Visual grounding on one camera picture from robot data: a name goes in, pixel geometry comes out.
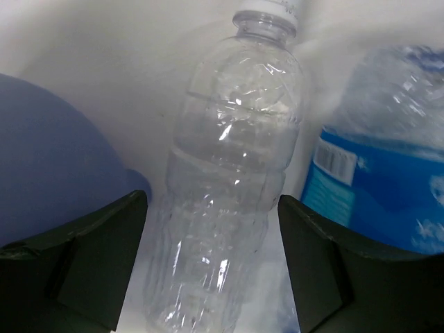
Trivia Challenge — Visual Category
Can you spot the crushed bottle blue label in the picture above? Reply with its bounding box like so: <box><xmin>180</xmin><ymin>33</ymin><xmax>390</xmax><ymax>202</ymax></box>
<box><xmin>300</xmin><ymin>45</ymin><xmax>443</xmax><ymax>255</ymax></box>

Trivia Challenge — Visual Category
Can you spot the blue plastic bin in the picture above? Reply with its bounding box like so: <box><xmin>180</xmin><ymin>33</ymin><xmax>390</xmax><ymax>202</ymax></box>
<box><xmin>1</xmin><ymin>75</ymin><xmax>152</xmax><ymax>245</ymax></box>

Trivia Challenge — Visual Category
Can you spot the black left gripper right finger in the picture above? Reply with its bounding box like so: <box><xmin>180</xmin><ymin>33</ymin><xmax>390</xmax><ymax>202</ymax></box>
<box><xmin>277</xmin><ymin>195</ymin><xmax>443</xmax><ymax>332</ymax></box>

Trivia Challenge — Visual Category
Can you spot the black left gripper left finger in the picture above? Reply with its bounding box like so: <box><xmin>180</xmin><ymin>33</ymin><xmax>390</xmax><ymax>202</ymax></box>
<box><xmin>1</xmin><ymin>190</ymin><xmax>148</xmax><ymax>332</ymax></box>

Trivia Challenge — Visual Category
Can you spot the clear unlabelled plastic bottle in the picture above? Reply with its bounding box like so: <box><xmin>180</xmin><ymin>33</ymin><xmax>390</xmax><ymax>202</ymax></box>
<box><xmin>145</xmin><ymin>1</ymin><xmax>307</xmax><ymax>332</ymax></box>

